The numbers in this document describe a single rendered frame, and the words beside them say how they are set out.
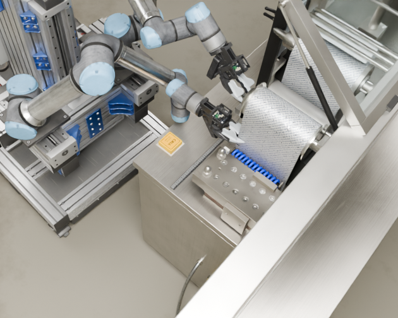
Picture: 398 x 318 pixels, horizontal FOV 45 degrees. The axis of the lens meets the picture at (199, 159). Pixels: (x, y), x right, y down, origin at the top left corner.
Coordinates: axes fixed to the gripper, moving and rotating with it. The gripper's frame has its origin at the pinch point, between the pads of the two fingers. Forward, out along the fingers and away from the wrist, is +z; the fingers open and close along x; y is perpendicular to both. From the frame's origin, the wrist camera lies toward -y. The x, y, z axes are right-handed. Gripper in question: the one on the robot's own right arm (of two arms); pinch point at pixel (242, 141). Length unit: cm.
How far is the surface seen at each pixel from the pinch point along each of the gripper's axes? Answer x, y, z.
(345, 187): -14, 35, 40
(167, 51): 91, -109, -116
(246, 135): -0.3, 4.7, 1.0
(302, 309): -49, 35, 49
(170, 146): -11.8, -16.5, -24.2
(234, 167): -7.7, -6.1, 3.2
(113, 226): -29, -109, -49
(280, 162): -0.2, 4.0, 16.7
